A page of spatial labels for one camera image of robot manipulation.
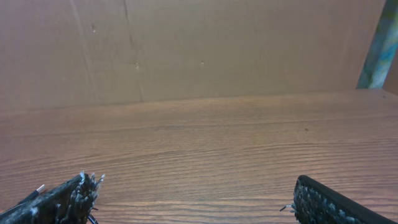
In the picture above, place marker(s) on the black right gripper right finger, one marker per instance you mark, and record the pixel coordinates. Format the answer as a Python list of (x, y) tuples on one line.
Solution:
[(315, 203)]

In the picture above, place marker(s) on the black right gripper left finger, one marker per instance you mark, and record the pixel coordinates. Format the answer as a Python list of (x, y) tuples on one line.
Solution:
[(69, 203)]

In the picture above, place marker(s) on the colourful patterned strip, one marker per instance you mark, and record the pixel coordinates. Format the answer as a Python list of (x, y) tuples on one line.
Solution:
[(382, 49)]

